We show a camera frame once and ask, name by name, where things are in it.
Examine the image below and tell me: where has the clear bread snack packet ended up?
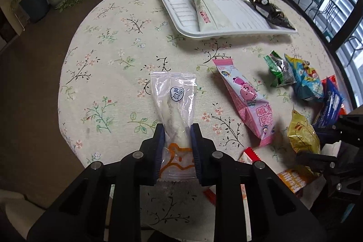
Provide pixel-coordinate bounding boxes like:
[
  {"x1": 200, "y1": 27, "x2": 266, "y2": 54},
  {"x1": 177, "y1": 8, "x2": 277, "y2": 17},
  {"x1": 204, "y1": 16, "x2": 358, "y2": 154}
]
[{"x1": 150, "y1": 72, "x2": 199, "y2": 182}]

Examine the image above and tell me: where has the black snack packet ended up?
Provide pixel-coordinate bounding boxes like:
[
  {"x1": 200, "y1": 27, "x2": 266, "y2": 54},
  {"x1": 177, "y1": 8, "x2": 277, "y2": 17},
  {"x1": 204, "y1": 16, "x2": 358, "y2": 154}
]
[{"x1": 243, "y1": 0, "x2": 295, "y2": 30}]

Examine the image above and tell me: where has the long cream snack packet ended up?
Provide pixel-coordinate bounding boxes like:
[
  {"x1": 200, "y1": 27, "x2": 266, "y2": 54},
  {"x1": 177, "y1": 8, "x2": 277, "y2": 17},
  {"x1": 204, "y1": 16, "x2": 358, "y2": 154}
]
[{"x1": 181, "y1": 0, "x2": 231, "y2": 32}]

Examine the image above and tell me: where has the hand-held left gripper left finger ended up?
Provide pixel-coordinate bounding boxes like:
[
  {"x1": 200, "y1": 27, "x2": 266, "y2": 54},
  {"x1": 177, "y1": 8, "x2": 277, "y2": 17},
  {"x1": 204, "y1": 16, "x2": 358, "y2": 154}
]
[{"x1": 27, "y1": 123, "x2": 166, "y2": 242}]

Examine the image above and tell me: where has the black framed window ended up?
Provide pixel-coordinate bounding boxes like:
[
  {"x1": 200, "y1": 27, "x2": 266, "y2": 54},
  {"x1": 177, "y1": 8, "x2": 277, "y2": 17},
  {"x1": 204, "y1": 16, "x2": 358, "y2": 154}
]
[{"x1": 284, "y1": 0, "x2": 363, "y2": 106}]

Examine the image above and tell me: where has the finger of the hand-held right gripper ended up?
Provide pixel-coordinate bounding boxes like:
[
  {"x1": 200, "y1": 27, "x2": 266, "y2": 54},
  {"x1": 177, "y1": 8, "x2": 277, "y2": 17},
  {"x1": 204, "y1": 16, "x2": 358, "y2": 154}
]
[
  {"x1": 313, "y1": 114, "x2": 363, "y2": 146},
  {"x1": 296, "y1": 146, "x2": 363, "y2": 198}
]

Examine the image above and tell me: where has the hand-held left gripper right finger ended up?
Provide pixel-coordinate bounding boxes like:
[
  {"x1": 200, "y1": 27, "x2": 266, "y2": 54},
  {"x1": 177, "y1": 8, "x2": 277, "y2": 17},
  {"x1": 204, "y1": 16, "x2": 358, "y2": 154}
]
[{"x1": 190, "y1": 123, "x2": 335, "y2": 242}]

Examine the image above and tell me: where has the orange snack packet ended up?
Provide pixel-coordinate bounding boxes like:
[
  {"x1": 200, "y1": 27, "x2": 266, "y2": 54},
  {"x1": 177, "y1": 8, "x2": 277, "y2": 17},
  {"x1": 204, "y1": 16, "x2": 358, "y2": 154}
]
[{"x1": 276, "y1": 168, "x2": 316, "y2": 193}]

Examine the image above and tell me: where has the round floral tablecloth table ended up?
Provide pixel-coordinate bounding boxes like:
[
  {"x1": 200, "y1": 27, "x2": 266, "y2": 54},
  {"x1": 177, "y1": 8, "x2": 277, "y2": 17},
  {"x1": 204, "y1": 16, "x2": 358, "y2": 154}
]
[{"x1": 58, "y1": 0, "x2": 358, "y2": 242}]

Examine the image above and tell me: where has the dark blue snack packet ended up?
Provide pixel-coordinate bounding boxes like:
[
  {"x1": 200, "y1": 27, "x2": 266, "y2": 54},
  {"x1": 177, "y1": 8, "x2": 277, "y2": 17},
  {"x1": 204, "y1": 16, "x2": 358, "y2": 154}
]
[{"x1": 313, "y1": 78, "x2": 344, "y2": 129}]

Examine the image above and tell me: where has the green silver snack packet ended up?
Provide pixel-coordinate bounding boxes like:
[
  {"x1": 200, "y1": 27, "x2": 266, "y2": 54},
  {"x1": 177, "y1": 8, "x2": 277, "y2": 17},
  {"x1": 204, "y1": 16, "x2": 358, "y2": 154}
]
[{"x1": 264, "y1": 51, "x2": 297, "y2": 88}]

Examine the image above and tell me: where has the pink snack packet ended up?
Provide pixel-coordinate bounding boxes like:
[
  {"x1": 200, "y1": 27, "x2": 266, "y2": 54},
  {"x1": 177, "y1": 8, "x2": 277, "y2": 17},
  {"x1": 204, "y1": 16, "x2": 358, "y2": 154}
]
[{"x1": 212, "y1": 58, "x2": 275, "y2": 146}]

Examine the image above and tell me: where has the white plastic tray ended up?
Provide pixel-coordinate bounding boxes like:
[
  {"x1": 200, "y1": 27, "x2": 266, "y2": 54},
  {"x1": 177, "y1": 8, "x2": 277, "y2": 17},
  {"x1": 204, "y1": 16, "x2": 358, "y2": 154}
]
[{"x1": 156, "y1": 0, "x2": 298, "y2": 39}]

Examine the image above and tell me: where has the red white snack packet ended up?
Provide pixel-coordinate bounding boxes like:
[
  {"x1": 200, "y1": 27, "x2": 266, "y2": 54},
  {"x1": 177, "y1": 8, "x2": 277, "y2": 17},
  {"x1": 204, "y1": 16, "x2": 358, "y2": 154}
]
[{"x1": 203, "y1": 147, "x2": 261, "y2": 205}]

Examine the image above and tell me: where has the light blue yellow snack packet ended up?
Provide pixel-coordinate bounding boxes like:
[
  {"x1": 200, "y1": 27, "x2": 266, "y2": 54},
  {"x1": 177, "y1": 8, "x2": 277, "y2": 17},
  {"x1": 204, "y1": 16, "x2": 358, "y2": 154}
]
[{"x1": 284, "y1": 54, "x2": 324, "y2": 101}]

